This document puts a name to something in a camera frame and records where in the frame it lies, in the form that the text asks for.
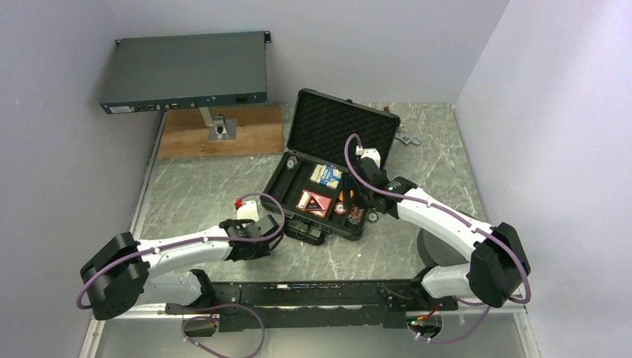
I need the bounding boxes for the row of poker chips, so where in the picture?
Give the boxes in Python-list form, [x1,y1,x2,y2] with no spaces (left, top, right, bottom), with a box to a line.
[347,206,366,226]

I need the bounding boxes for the poker chip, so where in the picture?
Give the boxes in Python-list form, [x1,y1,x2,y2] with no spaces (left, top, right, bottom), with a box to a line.
[334,201,347,215]
[285,156,298,170]
[367,211,379,223]

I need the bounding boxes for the red playing card deck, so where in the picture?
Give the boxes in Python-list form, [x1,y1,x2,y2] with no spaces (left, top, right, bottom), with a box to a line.
[296,189,332,218]

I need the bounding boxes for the blue playing card deck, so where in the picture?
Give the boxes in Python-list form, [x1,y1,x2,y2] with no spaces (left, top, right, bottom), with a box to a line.
[310,164,343,189]

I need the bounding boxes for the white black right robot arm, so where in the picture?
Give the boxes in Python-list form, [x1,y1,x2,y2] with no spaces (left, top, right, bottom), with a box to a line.
[351,157,531,310]

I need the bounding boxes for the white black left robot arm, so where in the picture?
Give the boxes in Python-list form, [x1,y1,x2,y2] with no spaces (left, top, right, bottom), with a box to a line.
[76,215,283,321]

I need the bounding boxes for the black foam-lined poker case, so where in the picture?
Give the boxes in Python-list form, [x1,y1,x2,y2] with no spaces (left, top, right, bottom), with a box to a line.
[262,89,401,245]

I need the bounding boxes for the adjustable metal wrench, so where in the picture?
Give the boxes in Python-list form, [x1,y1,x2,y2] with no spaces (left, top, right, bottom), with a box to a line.
[395,131,423,146]

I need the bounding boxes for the grey foam roll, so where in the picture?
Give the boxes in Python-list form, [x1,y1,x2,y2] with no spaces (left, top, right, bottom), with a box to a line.
[417,229,468,268]

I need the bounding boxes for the wooden board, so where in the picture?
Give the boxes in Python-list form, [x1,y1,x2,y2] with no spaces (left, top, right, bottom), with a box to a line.
[157,104,283,159]

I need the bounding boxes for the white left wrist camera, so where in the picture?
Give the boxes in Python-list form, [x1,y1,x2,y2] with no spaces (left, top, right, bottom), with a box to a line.
[235,198,259,222]

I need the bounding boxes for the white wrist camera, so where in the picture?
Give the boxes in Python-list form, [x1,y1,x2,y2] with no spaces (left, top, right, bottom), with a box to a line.
[235,198,259,222]
[355,145,382,169]

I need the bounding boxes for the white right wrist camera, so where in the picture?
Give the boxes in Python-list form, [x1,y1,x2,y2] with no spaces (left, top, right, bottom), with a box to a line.
[355,145,382,169]

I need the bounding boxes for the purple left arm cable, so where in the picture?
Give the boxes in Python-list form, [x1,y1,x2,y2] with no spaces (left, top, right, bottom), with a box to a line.
[75,192,286,358]

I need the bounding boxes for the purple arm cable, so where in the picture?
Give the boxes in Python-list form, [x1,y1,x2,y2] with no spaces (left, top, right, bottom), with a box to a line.
[75,192,286,358]
[344,133,533,345]

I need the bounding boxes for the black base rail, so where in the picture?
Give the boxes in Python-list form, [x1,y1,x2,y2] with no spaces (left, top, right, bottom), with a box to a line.
[165,279,458,333]

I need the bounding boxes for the metal stand bracket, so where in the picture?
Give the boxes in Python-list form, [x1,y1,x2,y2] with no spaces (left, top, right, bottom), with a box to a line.
[199,107,237,142]

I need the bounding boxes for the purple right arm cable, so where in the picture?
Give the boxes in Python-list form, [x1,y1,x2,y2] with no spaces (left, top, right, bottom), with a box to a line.
[344,133,533,345]

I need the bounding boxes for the grey rack network switch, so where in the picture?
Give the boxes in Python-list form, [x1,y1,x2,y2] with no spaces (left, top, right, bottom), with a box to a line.
[99,31,272,114]

